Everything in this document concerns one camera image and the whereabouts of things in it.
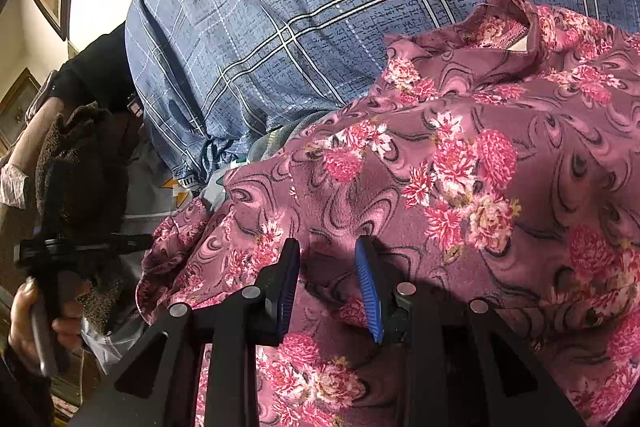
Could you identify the maroon floral garment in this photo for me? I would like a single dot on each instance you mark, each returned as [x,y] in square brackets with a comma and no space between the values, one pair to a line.
[475,187]

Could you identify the black garment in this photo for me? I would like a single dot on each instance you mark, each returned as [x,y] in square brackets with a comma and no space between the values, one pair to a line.
[100,72]

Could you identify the person's left hand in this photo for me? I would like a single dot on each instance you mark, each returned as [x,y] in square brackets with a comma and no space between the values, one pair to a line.
[70,332]

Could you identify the grey star print blanket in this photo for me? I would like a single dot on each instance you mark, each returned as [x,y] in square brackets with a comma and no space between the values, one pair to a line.
[150,202]

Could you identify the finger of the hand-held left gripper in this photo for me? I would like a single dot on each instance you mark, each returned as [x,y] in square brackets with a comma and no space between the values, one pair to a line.
[107,244]

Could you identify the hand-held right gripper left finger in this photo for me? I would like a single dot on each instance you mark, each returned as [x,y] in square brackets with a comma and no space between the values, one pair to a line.
[287,292]

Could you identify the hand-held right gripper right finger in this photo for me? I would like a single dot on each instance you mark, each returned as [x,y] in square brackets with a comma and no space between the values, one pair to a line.
[369,294]

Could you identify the brown towel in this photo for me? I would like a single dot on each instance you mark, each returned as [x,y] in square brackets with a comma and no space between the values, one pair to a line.
[80,167]

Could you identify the blue plaid bedsheet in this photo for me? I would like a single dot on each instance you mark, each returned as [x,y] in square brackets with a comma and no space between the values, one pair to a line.
[310,27]

